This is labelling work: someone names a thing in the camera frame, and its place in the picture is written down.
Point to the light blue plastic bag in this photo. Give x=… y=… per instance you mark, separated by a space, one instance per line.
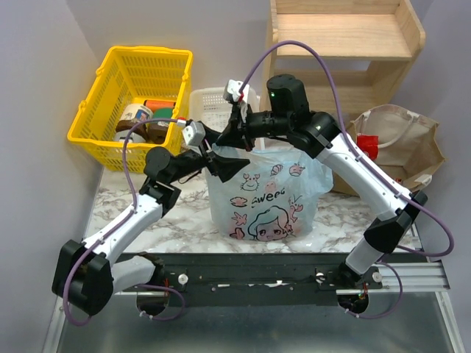
x=273 y=198

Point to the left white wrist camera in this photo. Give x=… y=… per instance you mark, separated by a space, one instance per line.
x=194 y=134

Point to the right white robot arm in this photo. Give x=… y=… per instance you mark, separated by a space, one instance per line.
x=319 y=136

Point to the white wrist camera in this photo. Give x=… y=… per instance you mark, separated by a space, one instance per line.
x=194 y=134
x=233 y=93

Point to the white small cup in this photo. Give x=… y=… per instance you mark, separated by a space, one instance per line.
x=121 y=136

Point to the white plastic tray basket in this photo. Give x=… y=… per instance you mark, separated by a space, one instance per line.
x=209 y=106

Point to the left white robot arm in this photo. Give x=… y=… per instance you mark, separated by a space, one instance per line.
x=89 y=273

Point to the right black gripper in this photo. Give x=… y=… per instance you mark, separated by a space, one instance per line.
x=243 y=127

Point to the yellow plastic shopping basket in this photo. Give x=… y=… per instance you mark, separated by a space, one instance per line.
x=129 y=75

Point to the wooden shelf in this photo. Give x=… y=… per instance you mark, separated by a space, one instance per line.
x=369 y=46

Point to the white brown-lid jar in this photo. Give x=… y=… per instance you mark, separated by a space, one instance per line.
x=132 y=114

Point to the green brown-lid jar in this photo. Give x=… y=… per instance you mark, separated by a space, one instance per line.
x=157 y=131

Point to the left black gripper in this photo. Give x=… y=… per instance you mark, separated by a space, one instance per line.
x=210 y=158

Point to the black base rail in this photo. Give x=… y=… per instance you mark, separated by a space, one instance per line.
x=224 y=280

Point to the brown burlap tote bag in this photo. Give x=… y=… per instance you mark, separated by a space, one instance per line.
x=407 y=143

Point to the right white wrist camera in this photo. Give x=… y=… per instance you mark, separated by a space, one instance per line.
x=233 y=93

